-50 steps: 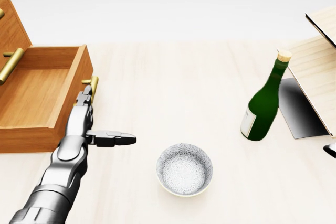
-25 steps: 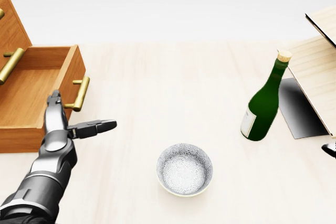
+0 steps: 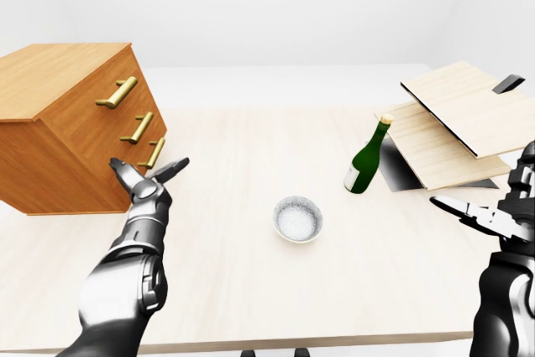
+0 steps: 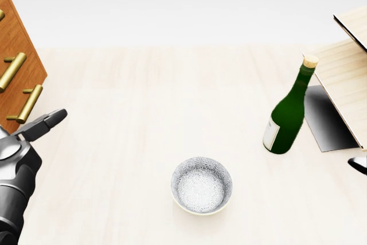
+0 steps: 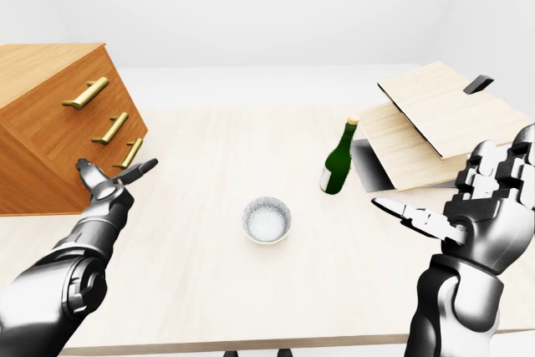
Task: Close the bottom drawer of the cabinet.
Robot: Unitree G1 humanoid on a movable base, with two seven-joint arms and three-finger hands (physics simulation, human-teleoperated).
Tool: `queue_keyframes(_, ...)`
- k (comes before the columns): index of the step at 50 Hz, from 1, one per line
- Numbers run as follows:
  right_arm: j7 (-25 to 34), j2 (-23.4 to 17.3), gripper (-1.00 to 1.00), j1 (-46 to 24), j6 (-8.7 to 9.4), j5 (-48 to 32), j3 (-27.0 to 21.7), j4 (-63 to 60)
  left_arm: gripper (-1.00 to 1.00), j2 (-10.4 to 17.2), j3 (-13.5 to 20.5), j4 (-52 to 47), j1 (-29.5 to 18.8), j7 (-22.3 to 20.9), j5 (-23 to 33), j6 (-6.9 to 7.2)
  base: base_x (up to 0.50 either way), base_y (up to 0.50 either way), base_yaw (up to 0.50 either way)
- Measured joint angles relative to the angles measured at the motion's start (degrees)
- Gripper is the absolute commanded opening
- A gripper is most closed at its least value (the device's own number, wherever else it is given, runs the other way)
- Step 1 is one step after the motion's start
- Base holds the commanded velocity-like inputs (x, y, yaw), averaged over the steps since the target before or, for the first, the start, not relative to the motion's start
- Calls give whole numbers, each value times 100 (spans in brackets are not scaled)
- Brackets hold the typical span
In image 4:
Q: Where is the wooden top drawer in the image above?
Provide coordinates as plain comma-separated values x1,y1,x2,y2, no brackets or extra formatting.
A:
0,0,22,42

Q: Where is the patterned grey white bowl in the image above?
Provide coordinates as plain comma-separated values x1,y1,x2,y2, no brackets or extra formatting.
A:
170,156,234,217

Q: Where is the green glass bottle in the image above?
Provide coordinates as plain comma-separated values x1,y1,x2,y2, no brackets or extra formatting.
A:
261,63,316,155

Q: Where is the bottle cork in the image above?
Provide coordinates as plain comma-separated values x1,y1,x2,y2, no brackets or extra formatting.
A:
303,55,320,69

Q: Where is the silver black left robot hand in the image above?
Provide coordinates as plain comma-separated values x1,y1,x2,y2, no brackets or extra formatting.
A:
0,108,68,192

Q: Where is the wooden cabinet with drawers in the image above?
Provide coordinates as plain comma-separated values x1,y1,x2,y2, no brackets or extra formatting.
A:
0,0,48,136

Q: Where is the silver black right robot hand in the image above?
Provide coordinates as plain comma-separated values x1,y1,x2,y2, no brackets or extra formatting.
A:
347,155,367,177

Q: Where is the pale wooden slat tray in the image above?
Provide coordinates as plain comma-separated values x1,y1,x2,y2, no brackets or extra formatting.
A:
302,6,367,153

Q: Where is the wooden drawer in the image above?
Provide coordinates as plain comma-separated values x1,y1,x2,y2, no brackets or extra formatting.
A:
0,64,48,136
0,17,40,91
0,0,22,42

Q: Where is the wooden bottom drawer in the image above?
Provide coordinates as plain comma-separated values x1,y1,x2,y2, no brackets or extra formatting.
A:
0,64,48,136

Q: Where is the brass middle drawer handle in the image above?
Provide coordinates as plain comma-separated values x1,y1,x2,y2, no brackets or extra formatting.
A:
0,52,28,94

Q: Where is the brass bottom drawer handle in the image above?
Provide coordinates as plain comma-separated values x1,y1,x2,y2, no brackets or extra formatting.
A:
6,84,44,125

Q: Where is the wooden middle drawer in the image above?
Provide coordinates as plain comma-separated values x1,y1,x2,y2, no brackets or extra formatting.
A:
0,17,40,91

